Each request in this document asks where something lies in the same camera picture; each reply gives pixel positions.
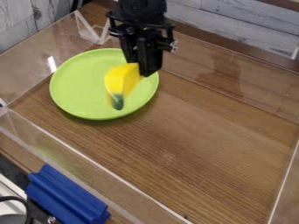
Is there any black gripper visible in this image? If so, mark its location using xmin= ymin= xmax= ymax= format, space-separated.
xmin=107 ymin=10 xmax=177 ymax=77

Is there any yellow toy banana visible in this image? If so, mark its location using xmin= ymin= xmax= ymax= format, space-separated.
xmin=104 ymin=63 xmax=143 ymax=110

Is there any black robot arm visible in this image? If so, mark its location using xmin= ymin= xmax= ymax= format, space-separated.
xmin=107 ymin=0 xmax=177 ymax=77

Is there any green plate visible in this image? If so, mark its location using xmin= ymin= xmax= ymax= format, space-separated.
xmin=50 ymin=48 xmax=159 ymax=120

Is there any blue plastic clamp block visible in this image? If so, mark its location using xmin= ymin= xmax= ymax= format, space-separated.
xmin=26 ymin=164 xmax=111 ymax=224

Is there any clear acrylic corner bracket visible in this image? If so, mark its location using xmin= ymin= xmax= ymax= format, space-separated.
xmin=74 ymin=10 xmax=111 ymax=46

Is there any black cable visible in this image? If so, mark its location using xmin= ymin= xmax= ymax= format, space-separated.
xmin=0 ymin=195 xmax=34 ymax=224

